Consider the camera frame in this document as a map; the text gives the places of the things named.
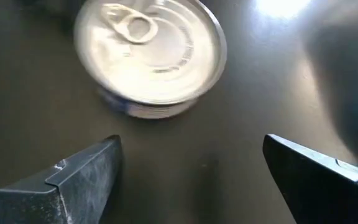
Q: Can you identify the blue label can silver lid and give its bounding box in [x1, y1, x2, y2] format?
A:
[73, 0, 229, 120]

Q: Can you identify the black table mat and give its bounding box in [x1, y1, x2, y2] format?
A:
[0, 0, 358, 224]

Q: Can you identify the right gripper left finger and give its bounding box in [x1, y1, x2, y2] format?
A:
[0, 134, 123, 224]

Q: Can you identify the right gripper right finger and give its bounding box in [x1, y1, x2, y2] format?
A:
[262, 133, 358, 224]

